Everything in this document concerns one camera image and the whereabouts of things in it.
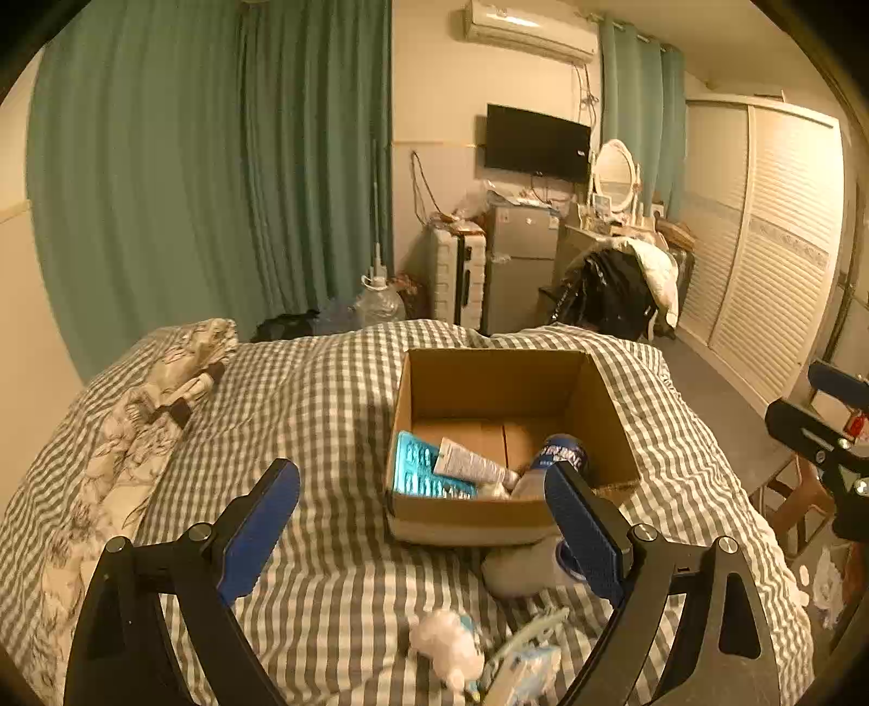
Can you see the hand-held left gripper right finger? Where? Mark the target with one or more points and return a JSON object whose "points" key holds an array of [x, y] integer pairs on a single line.
{"points": [[580, 536]]}

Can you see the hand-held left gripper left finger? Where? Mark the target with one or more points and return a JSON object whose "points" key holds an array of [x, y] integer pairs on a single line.
{"points": [[261, 526]]}

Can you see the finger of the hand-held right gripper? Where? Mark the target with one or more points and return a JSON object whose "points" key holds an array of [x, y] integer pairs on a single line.
{"points": [[836, 381], [798, 424]]}

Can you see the brown cardboard box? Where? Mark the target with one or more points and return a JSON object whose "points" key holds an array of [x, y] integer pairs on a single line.
{"points": [[499, 397]]}

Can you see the wooden stool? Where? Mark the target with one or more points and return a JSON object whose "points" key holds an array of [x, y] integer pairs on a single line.
{"points": [[801, 499]]}

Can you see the white rounded bottle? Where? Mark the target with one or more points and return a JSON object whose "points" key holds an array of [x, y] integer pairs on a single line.
{"points": [[519, 567]]}

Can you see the clear bottle with blue label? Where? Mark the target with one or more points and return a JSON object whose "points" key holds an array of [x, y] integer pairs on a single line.
{"points": [[546, 461]]}

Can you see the white plastic bag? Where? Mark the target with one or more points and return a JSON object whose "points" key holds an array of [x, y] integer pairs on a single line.
{"points": [[829, 587]]}

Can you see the clear plastic wrapper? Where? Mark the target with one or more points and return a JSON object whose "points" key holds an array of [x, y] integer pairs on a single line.
{"points": [[536, 628]]}

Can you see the white squeeze tube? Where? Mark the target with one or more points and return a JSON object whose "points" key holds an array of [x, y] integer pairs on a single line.
{"points": [[468, 464]]}

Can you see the grey checked blanket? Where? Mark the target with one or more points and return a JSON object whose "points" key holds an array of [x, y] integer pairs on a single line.
{"points": [[326, 407]]}

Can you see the white louvred wardrobe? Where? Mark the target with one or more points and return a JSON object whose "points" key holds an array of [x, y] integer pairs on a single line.
{"points": [[767, 251]]}

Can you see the pale blue tissue packet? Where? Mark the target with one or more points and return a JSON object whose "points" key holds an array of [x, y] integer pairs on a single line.
{"points": [[519, 675]]}

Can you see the floral printed quilt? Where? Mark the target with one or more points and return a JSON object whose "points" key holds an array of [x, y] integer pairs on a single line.
{"points": [[156, 407]]}

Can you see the blue blister pack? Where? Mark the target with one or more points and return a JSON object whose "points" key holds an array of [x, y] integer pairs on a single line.
{"points": [[421, 468]]}

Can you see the black bag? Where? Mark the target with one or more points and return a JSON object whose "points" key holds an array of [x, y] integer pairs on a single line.
{"points": [[285, 327]]}

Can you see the white padded coat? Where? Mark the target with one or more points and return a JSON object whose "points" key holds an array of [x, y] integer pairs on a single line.
{"points": [[662, 271]]}

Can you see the black jacket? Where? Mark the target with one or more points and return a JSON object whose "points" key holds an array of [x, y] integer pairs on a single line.
{"points": [[607, 292]]}

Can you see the large clear water jug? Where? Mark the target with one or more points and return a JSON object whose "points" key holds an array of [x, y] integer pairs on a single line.
{"points": [[377, 305]]}

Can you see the grey small fridge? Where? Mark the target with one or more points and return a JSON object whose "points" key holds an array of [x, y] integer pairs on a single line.
{"points": [[519, 271]]}

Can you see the grey dressing table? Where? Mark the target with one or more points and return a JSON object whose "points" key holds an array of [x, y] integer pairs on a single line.
{"points": [[577, 251]]}

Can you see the white ribbed suitcase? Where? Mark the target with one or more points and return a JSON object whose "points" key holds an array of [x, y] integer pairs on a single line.
{"points": [[455, 275]]}

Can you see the white oval mirror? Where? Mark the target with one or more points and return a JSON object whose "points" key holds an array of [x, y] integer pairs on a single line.
{"points": [[614, 173]]}

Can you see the narrow green curtain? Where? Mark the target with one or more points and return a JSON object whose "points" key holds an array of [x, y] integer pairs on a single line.
{"points": [[641, 115]]}

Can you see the wide green curtain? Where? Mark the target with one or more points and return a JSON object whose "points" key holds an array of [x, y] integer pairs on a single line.
{"points": [[203, 176]]}

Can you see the white air conditioner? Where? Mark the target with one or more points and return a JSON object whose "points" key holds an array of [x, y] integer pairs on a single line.
{"points": [[526, 30]]}

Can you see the black wall television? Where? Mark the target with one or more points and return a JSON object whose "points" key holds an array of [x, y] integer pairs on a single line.
{"points": [[536, 144]]}

